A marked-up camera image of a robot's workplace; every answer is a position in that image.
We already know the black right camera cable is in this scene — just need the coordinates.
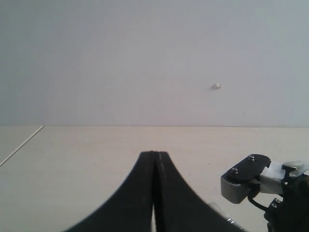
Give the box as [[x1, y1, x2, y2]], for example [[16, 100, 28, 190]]
[[247, 187, 267, 210]]

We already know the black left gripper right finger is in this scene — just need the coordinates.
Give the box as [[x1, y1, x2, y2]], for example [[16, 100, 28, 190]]
[[154, 151, 244, 232]]

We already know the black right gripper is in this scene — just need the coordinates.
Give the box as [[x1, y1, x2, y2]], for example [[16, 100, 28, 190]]
[[264, 174, 309, 232]]

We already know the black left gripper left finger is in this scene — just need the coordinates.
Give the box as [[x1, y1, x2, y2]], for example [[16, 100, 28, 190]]
[[67, 151, 155, 232]]

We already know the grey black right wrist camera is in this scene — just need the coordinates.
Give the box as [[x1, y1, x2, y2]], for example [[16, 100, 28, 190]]
[[220, 154, 309, 204]]

